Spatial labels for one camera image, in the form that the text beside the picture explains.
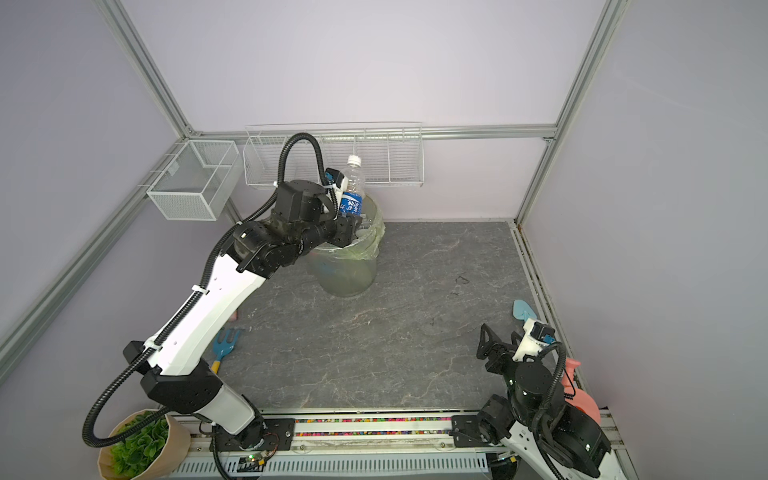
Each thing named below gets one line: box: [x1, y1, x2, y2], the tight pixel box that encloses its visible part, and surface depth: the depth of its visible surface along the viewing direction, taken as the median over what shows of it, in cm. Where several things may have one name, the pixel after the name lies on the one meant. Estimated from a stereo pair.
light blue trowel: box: [513, 299, 537, 322], surface depth 95 cm
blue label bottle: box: [339, 154, 365, 215], surface depth 67 cm
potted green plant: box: [98, 409, 191, 480], surface depth 64 cm
